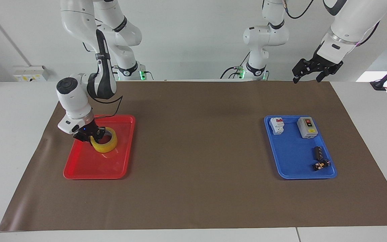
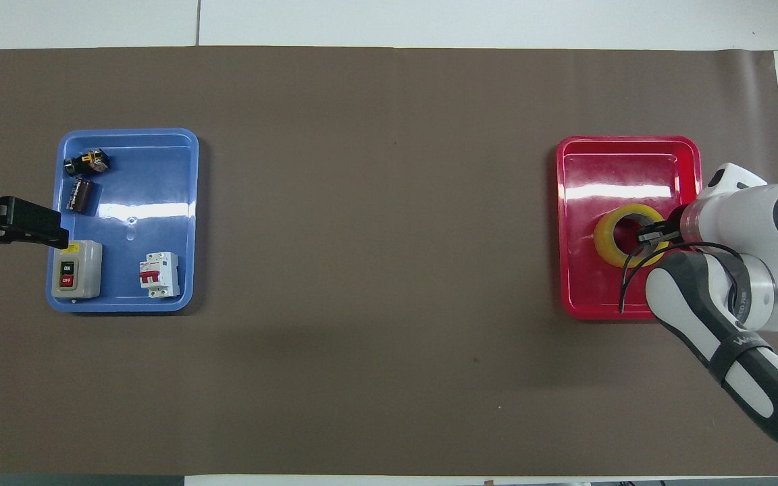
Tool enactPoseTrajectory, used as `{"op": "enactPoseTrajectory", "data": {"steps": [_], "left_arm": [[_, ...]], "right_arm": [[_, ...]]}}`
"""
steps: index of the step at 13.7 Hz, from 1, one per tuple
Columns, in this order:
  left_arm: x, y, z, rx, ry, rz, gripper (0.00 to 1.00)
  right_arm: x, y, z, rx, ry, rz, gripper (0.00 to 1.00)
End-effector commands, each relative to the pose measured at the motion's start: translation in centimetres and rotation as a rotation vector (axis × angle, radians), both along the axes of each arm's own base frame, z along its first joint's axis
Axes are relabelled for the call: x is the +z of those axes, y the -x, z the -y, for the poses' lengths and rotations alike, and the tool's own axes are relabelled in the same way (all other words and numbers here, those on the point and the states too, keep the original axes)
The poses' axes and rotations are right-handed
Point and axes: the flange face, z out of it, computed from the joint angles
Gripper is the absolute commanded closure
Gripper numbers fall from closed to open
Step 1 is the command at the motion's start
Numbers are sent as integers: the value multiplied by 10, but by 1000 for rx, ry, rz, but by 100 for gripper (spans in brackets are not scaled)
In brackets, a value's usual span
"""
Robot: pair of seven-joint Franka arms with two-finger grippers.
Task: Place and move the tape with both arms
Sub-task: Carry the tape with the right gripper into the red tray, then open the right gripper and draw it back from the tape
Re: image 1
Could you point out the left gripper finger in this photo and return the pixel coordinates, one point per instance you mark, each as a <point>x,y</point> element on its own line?
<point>302,69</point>
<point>326,73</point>

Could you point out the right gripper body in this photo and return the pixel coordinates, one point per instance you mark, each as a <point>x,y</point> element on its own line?
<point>86,128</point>

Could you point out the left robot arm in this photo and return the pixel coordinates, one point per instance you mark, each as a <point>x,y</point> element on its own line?
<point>351,20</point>

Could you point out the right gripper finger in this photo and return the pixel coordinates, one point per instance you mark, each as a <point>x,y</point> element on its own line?
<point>83,137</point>
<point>100,131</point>

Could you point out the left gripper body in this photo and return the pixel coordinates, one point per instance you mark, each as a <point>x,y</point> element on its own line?
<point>326,61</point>

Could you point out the blue plastic tray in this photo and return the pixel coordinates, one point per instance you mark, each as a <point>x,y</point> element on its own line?
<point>294,158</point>

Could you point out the yellow tape roll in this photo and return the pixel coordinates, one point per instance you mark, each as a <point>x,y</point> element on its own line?
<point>108,145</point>

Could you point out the white circuit breaker red switch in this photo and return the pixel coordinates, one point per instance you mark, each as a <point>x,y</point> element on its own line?
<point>276,125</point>

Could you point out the black cylindrical part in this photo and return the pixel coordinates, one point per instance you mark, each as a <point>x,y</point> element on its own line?
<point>318,153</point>

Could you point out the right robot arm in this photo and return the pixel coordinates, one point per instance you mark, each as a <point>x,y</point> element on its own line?
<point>76,97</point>

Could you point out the white wall socket box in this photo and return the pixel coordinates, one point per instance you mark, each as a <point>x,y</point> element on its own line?
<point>30,74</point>

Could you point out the grey switch box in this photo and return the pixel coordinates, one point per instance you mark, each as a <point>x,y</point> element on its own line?
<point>306,127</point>

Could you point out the red plastic tray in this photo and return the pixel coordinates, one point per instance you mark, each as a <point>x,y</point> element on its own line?
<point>96,164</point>

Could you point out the black part with orange label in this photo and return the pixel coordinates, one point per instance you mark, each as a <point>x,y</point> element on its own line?
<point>321,165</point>

